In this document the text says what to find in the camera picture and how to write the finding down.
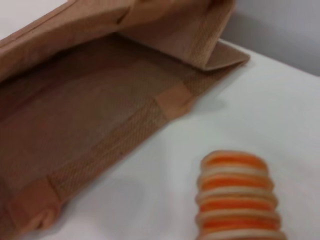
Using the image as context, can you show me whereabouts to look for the brown jute handbag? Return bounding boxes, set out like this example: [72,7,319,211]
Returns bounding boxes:
[0,0,251,239]

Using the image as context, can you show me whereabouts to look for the orange striped bread loaf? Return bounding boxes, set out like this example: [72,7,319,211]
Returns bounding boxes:
[194,149,288,240]

